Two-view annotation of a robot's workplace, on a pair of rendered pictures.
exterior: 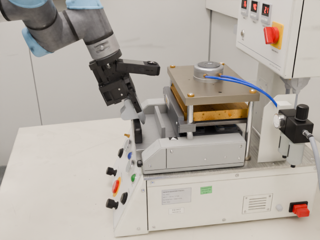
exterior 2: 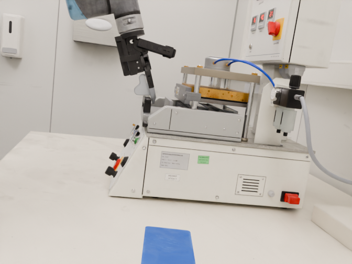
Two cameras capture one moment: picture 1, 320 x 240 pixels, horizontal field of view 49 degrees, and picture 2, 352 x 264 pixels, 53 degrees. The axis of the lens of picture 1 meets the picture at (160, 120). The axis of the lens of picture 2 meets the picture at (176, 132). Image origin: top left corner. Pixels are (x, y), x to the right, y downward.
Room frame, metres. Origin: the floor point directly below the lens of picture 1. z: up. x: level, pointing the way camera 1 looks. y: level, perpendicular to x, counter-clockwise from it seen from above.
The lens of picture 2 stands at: (-0.18, -0.03, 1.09)
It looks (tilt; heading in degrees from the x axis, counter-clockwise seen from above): 10 degrees down; 0
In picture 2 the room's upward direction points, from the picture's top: 8 degrees clockwise
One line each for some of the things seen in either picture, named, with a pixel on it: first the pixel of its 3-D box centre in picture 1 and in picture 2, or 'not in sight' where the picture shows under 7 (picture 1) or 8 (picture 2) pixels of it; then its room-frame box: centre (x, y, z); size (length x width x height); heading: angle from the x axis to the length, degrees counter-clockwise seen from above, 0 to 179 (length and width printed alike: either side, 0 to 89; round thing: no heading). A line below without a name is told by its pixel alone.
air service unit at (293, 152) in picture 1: (289, 132); (284, 104); (0.70, -0.29, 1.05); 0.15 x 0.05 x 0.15; 8
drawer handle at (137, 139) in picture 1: (135, 124); (146, 102); (0.87, 0.07, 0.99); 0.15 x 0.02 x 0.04; 8
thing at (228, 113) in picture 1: (207, 94); (215, 85); (0.89, -0.13, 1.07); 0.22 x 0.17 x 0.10; 8
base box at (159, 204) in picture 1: (203, 169); (202, 160); (0.88, -0.12, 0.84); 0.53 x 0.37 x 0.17; 98
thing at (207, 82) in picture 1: (221, 89); (227, 80); (0.88, -0.16, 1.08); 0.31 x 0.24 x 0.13; 8
